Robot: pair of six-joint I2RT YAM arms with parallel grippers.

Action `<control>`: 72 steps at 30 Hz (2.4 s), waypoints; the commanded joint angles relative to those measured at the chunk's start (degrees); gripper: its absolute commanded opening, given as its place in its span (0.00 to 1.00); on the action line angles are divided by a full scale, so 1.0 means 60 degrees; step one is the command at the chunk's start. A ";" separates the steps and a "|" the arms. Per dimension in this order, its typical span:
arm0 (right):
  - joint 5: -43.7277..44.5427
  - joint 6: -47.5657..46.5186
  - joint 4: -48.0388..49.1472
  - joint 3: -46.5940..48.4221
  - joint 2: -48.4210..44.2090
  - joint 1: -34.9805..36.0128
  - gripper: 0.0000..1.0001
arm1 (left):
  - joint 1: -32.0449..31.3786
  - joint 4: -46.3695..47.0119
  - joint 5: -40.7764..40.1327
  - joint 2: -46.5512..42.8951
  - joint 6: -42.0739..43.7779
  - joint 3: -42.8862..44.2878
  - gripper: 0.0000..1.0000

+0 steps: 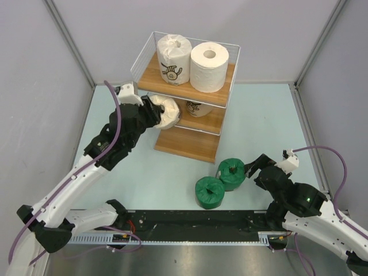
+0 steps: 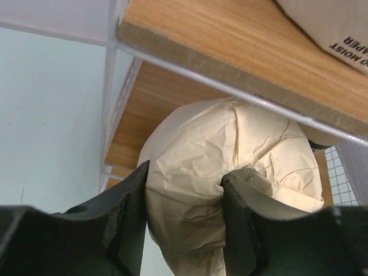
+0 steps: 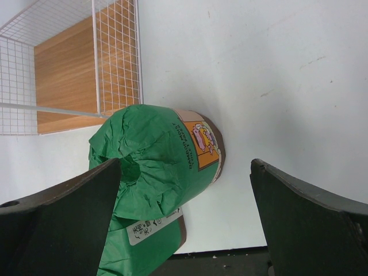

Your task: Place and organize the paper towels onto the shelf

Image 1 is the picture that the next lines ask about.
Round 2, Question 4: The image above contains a cream paper roll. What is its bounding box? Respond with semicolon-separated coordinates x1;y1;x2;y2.
149;94;181;129

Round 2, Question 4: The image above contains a white wire wooden shelf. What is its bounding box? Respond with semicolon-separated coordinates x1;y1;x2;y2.
131;32;240;163

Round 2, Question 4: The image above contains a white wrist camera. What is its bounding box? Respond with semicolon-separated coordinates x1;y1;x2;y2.
115;81;143;106
275;149;300;174

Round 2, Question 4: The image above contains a white slotted cable duct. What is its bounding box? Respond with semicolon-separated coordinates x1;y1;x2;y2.
68;231;269;246

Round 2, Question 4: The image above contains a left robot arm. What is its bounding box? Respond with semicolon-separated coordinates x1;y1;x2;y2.
6;96;170;275

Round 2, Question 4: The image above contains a right aluminium frame post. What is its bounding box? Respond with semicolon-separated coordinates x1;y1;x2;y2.
294;0;348;87

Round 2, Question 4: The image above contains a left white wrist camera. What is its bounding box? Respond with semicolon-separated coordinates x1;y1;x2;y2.
115;81;143;106

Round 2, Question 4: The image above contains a green roll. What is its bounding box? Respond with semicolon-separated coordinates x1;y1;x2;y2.
195;177;225;210
216;158;246;191

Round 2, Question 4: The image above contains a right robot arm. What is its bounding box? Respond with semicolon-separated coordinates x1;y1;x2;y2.
244;150;367;275

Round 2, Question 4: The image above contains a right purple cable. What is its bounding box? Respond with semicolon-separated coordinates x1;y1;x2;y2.
292;144;368;239

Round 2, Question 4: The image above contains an aluminium frame post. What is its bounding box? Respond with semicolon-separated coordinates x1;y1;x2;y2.
42;0;96;89
294;0;348;87

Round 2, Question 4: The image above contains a left aluminium frame post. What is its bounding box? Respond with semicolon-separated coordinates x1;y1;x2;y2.
42;0;96;89

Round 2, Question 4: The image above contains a plain white paper roll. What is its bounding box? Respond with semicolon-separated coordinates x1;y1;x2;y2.
190;42;229;93

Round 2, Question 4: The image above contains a tan paper roll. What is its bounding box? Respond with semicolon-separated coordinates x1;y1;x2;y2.
186;101;214;117

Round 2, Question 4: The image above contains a purple cable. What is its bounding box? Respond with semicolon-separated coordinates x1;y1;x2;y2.
292;144;368;239
7;80;123;265

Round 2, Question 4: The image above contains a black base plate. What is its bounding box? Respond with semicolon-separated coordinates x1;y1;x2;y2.
112;210;290;240

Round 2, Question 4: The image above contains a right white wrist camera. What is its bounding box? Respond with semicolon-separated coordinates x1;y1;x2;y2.
275;149;300;174

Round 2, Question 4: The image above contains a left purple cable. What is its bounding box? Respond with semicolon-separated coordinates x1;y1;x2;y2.
7;80;123;265

